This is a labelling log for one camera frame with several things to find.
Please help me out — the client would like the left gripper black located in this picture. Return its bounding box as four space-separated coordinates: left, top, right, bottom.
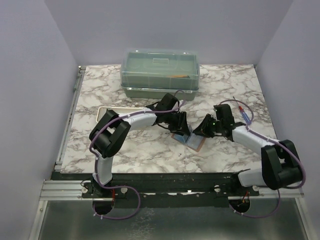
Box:
163 111 190 137

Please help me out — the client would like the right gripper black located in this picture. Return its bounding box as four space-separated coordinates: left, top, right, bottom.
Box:
193 114 224 139

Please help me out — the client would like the brown leather card holder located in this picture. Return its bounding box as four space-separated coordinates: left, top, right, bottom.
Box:
171 133 206 152

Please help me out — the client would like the white rectangular tray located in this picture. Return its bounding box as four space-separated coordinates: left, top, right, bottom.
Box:
96 106 144 123

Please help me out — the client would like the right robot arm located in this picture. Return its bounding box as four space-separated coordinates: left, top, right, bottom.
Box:
192 104 306 196

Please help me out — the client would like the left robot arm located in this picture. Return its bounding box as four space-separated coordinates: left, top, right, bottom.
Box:
89 93 191 198

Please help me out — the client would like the red blue screwdriver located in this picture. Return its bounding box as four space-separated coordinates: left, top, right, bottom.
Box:
233 97 252 125

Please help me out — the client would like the green clear-lid storage box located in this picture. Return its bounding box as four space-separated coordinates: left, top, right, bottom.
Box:
120 49 200 101

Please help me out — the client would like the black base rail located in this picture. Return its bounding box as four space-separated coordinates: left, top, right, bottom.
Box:
51 171 292 208

